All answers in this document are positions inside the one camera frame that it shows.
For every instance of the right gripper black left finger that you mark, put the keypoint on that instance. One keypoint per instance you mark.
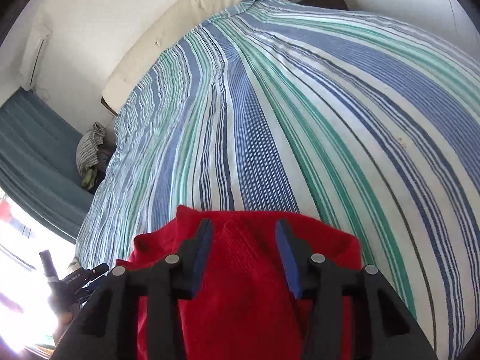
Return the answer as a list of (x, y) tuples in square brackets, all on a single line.
[(106, 327)]

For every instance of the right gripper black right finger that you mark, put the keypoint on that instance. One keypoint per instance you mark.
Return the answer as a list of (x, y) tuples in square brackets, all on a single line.
[(356, 313)]

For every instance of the red knit sweater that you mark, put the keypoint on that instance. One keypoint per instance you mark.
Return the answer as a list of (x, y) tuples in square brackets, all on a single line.
[(244, 309)]

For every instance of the grey striped clothes pile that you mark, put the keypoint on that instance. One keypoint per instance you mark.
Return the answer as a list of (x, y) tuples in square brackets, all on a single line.
[(88, 148)]

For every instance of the person's left hand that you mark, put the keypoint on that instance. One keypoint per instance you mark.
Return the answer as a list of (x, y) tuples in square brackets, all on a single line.
[(64, 321)]

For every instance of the blue window curtain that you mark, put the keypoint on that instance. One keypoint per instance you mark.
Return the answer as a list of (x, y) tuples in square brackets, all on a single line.
[(38, 164)]

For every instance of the striped blue green bedspread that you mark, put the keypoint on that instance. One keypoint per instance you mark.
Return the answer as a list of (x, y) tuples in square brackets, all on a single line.
[(364, 122)]

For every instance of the cream padded headboard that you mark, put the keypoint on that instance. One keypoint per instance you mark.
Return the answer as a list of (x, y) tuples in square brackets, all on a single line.
[(169, 29)]

